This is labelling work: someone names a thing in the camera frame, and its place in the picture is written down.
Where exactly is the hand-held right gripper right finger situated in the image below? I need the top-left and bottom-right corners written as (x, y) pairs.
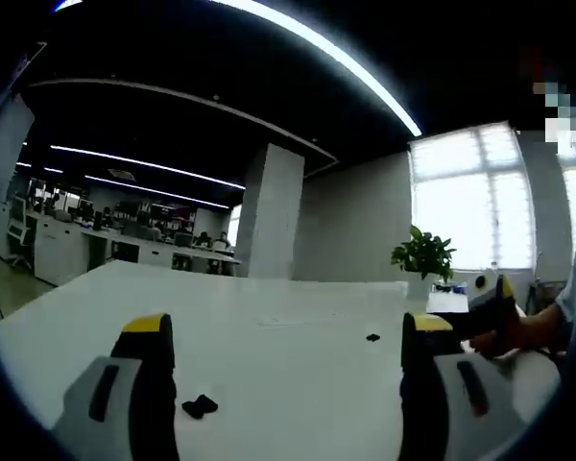
top-left (399, 310), bottom-right (530, 461)

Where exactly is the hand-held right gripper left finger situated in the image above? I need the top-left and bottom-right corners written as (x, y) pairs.
top-left (52, 311), bottom-right (180, 461)

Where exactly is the person's left hand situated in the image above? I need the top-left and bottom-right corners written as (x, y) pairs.
top-left (471, 306), bottom-right (541, 362)

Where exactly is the white plant pot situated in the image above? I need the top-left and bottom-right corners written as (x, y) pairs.
top-left (405, 271), bottom-right (437, 302)

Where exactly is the green potted plant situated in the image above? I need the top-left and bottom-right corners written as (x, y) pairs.
top-left (390, 224), bottom-right (458, 284)

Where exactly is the large bright window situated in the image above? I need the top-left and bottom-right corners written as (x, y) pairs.
top-left (408, 121), bottom-right (537, 271)

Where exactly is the row of white office desks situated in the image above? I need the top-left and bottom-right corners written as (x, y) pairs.
top-left (32, 210), bottom-right (242, 285)

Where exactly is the white office chair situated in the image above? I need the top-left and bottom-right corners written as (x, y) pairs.
top-left (5, 195), bottom-right (34, 269)

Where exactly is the straight ceiling light strip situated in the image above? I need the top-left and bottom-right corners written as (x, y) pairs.
top-left (97, 174), bottom-right (230, 209)
top-left (50, 144), bottom-right (247, 190)

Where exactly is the long curved ceiling light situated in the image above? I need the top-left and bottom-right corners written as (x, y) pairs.
top-left (209, 0), bottom-right (423, 137)

